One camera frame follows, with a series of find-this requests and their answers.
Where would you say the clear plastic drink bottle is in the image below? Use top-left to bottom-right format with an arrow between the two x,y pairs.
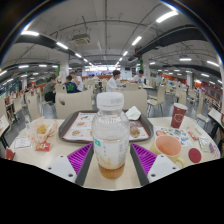
91,92 -> 131,180

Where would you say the neighbouring white table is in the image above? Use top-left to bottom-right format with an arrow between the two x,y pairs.
207,107 -> 224,132

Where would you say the red paper carton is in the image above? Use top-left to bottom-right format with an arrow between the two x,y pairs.
4,147 -> 16,161

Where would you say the dark food tray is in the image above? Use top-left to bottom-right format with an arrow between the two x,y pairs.
58,109 -> 154,144

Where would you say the flat round red coaster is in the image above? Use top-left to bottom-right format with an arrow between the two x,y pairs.
188,147 -> 203,164

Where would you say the white napkin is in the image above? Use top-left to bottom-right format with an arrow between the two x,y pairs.
125,105 -> 142,121

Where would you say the white paper sachet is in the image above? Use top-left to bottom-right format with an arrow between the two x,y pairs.
13,137 -> 33,150

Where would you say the person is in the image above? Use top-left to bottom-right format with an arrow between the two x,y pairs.
43,75 -> 58,103
69,70 -> 84,92
105,69 -> 123,93
131,69 -> 148,85
64,75 -> 80,94

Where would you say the cream mug with pink inside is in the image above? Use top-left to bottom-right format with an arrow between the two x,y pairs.
149,134 -> 186,169

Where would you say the clear plastic bag with food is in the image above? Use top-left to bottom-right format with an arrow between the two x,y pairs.
26,116 -> 58,144

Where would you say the printed paper tray liner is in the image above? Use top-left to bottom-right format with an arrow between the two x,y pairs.
63,112 -> 150,142

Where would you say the red sauce packet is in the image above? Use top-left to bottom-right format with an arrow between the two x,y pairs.
35,141 -> 51,152

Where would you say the small red sachet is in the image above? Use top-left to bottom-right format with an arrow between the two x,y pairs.
187,130 -> 200,141

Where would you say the group of ceiling lights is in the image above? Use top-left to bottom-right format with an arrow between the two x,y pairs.
0,9 -> 224,85

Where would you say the red paper cup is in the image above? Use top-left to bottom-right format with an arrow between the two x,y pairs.
170,102 -> 189,129

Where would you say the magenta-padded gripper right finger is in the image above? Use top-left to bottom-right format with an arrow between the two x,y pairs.
129,142 -> 181,187

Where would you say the ceiling air conditioner unit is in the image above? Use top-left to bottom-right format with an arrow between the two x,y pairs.
71,33 -> 92,47

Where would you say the beige wooden chair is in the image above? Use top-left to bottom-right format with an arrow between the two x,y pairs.
113,88 -> 148,116
54,90 -> 94,120

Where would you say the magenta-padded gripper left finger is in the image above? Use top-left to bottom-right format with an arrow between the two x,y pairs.
46,142 -> 96,187

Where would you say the group of beige chairs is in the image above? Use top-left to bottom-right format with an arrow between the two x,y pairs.
0,77 -> 224,125

